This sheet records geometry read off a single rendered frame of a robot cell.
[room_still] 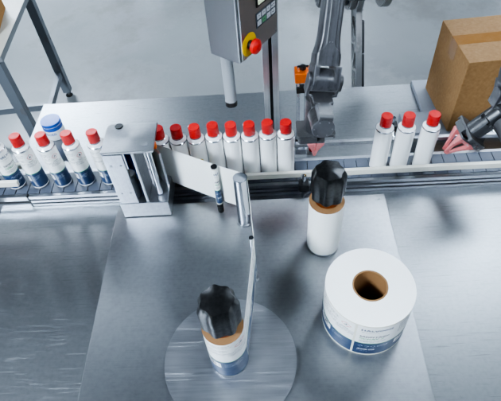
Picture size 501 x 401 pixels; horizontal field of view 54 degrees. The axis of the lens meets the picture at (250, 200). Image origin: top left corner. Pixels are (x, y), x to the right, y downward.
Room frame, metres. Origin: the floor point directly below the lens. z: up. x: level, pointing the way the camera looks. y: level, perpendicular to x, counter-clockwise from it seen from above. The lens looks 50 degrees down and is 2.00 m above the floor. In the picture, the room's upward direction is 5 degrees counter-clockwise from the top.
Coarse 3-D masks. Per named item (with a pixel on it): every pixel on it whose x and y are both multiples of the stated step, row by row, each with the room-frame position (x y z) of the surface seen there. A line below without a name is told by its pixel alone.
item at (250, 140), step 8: (248, 120) 1.06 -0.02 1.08; (248, 128) 1.03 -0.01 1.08; (248, 136) 1.03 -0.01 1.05; (256, 136) 1.04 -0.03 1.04; (248, 144) 1.02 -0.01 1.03; (256, 144) 1.03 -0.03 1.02; (248, 152) 1.02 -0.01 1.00; (256, 152) 1.03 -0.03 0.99; (248, 160) 1.02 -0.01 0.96; (256, 160) 1.03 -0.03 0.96; (248, 168) 1.03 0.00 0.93; (256, 168) 1.03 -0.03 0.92
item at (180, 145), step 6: (174, 126) 1.07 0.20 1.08; (180, 126) 1.06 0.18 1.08; (174, 132) 1.05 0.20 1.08; (180, 132) 1.05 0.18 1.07; (174, 138) 1.05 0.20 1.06; (180, 138) 1.05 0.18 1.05; (186, 138) 1.06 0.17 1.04; (174, 144) 1.04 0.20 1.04; (180, 144) 1.04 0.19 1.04; (186, 144) 1.05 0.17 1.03; (180, 150) 1.04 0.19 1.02; (186, 150) 1.05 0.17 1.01
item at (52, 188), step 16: (320, 160) 1.08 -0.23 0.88; (336, 160) 1.07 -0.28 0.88; (352, 160) 1.06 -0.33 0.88; (368, 160) 1.06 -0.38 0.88; (432, 160) 1.03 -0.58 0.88; (448, 160) 1.03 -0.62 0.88; (464, 160) 1.02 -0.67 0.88; (480, 160) 1.01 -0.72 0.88; (496, 160) 1.01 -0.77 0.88; (48, 176) 1.12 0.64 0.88; (96, 176) 1.10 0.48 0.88; (352, 176) 1.00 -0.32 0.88; (368, 176) 0.99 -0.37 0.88; (384, 176) 0.99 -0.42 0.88; (400, 176) 0.98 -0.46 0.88; (32, 192) 1.06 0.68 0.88; (48, 192) 1.05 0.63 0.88; (64, 192) 1.04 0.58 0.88
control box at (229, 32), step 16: (208, 0) 1.09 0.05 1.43; (224, 0) 1.06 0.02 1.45; (240, 0) 1.05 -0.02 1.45; (208, 16) 1.09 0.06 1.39; (224, 16) 1.06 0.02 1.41; (240, 16) 1.04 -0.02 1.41; (272, 16) 1.15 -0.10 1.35; (208, 32) 1.10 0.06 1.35; (224, 32) 1.06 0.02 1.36; (240, 32) 1.04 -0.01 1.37; (256, 32) 1.09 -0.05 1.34; (272, 32) 1.15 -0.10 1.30; (224, 48) 1.07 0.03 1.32; (240, 48) 1.05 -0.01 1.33
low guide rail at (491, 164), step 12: (348, 168) 1.00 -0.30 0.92; (360, 168) 0.99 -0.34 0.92; (372, 168) 0.99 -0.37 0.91; (384, 168) 0.99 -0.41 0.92; (396, 168) 0.98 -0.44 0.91; (408, 168) 0.98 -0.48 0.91; (420, 168) 0.98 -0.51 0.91; (432, 168) 0.97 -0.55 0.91; (444, 168) 0.97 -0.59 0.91; (456, 168) 0.97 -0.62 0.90; (468, 168) 0.97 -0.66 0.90; (480, 168) 0.96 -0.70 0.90
